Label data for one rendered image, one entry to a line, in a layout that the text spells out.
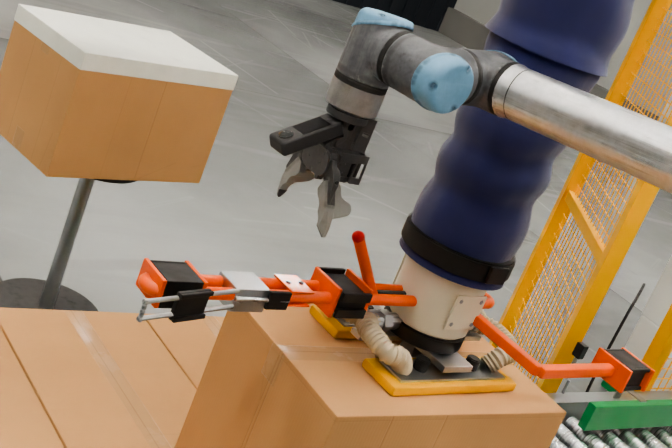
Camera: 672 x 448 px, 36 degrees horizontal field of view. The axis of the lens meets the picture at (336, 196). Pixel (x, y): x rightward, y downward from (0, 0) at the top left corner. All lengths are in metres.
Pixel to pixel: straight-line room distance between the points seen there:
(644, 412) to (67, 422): 1.82
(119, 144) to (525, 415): 1.68
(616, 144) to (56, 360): 1.41
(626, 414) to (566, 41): 1.68
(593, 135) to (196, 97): 2.03
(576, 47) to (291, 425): 0.83
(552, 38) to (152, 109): 1.74
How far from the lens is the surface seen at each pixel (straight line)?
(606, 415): 3.20
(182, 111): 3.37
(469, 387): 2.04
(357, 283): 1.91
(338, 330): 2.02
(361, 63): 1.63
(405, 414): 1.88
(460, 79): 1.57
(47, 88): 3.22
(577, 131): 1.55
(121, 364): 2.50
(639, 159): 1.50
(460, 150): 1.91
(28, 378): 2.36
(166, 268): 1.68
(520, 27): 1.85
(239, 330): 2.02
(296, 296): 1.79
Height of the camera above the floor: 1.77
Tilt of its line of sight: 17 degrees down
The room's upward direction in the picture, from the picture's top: 22 degrees clockwise
